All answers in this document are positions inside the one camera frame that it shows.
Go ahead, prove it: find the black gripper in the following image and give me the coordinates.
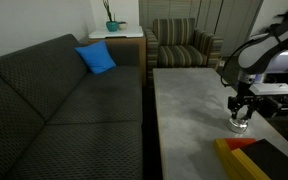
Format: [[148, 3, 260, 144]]
[[228, 82, 263, 120]]

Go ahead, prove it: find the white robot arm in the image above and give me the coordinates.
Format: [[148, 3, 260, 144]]
[[228, 11, 288, 121]]

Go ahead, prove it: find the metal candle container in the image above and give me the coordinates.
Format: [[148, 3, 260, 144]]
[[227, 117, 248, 134]]

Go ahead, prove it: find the black case on floor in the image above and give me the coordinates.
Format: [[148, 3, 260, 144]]
[[258, 96, 288, 118]]

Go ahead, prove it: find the orange book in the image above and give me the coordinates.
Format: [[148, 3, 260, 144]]
[[225, 138, 255, 150]]

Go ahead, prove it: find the grey coffee table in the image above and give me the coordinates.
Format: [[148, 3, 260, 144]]
[[153, 68, 288, 180]]

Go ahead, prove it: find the yellow book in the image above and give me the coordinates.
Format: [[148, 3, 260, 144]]
[[213, 138, 270, 180]]

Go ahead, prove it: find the black book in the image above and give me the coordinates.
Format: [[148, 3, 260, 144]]
[[241, 139, 288, 180]]

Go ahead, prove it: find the striped armchair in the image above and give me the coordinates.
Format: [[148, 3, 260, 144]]
[[144, 18, 223, 87]]

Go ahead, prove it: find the white tray on side table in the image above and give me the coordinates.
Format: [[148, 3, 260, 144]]
[[88, 26, 143, 39]]

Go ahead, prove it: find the wooden side table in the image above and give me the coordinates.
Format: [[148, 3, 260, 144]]
[[85, 37, 147, 86]]

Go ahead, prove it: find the small white plant pot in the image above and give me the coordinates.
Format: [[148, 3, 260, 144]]
[[118, 21, 127, 30]]

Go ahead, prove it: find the teal plant pot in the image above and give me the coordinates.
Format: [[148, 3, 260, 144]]
[[106, 21, 118, 32]]

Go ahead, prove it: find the blue cushion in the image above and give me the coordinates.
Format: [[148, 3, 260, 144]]
[[75, 41, 116, 74]]

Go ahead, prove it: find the dark grey patterned sofa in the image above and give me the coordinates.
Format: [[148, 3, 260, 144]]
[[0, 34, 143, 180]]

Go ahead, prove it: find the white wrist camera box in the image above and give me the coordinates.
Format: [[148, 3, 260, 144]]
[[249, 83, 288, 95]]

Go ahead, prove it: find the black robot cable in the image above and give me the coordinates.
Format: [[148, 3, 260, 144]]
[[219, 33, 278, 88]]

